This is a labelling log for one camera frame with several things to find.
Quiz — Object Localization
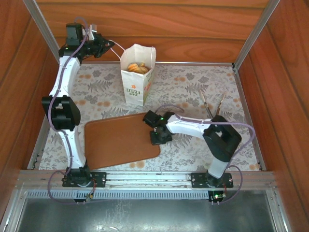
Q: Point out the wooden tipped metal tongs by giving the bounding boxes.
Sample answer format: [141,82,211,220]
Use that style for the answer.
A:
[198,90,229,119]

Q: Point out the brown rectangular tray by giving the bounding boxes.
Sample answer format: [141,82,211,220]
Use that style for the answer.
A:
[84,112,161,170]

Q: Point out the aluminium frame post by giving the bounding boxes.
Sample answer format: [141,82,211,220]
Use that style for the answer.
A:
[232,0,281,71]
[23,0,62,56]

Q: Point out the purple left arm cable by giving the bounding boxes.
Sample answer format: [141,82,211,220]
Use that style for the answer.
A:
[47,16,97,206]

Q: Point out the small cable connector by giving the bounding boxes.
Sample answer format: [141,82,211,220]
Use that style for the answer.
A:
[73,193,94,203]

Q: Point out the white printed paper bag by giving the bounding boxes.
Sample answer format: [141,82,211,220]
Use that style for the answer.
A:
[112,40,157,106]

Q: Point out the wide aluminium base rail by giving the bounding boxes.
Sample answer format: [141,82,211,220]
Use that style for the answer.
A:
[17,170,276,191]

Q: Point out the ridged spiral fake bread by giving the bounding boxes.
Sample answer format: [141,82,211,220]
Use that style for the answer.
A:
[127,62,149,74]

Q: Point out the reflective steel sheet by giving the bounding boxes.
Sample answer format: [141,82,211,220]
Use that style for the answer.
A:
[18,190,276,232]

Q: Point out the floral patterned table mat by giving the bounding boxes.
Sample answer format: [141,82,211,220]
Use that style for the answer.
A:
[38,61,263,171]

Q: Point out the circuit board with green light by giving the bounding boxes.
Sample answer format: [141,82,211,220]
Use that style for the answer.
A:
[209,190,227,203]

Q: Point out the thin aluminium cross rail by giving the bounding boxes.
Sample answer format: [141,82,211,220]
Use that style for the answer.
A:
[81,60,234,66]

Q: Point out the aluminium lower frame rail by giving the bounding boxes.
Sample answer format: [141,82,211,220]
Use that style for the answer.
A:
[265,189,293,232]
[0,190,27,232]

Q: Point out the grey slotted cable duct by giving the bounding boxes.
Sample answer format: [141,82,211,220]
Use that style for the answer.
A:
[25,189,211,200]

